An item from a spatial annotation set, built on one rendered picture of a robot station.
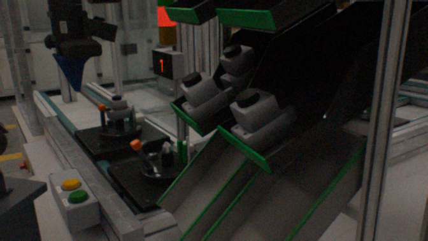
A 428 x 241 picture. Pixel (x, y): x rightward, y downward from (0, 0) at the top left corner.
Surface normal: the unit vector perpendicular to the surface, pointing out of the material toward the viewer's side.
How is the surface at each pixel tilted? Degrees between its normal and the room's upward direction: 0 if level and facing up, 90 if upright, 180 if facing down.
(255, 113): 90
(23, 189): 0
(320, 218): 90
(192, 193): 45
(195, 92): 92
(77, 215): 90
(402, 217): 0
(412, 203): 0
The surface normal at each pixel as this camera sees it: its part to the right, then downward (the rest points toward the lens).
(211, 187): -0.67, -0.57
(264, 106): 0.38, 0.29
